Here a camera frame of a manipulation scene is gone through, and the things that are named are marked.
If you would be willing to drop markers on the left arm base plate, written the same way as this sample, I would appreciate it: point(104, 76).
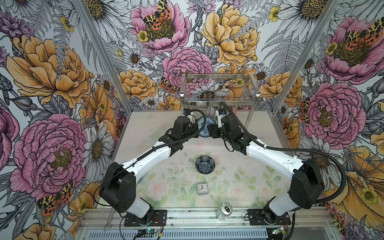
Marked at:
point(154, 218)

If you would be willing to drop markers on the white vented cable duct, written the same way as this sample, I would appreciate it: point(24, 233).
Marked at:
point(182, 234)

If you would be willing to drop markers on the silver wrench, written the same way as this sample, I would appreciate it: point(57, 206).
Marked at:
point(108, 224)

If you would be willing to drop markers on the blue floral bowl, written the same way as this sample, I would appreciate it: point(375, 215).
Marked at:
point(205, 132)

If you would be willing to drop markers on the purple striped bowl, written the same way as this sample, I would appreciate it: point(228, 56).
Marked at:
point(211, 111)

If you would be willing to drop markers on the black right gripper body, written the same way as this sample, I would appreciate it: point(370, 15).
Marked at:
point(219, 132)

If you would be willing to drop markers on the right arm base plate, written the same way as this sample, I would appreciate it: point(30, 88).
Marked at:
point(261, 217)

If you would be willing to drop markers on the dark navy wave bowl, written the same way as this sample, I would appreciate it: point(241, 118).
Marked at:
point(205, 165)

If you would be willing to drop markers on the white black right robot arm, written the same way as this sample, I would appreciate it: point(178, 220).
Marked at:
point(306, 182)

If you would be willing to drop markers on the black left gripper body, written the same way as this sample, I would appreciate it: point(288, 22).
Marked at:
point(192, 132)

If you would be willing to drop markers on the small square alarm clock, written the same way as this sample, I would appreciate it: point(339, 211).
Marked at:
point(202, 188)

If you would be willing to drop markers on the stainless steel dish rack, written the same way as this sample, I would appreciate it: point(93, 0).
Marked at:
point(203, 90)

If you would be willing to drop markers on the aluminium front rail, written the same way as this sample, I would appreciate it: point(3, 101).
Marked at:
point(205, 218)

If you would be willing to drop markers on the green circuit board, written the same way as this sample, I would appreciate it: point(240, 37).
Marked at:
point(149, 233)

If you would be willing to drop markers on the silver drink can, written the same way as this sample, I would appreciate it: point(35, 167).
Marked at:
point(224, 211)

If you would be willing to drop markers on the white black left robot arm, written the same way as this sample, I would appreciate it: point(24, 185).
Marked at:
point(119, 186)

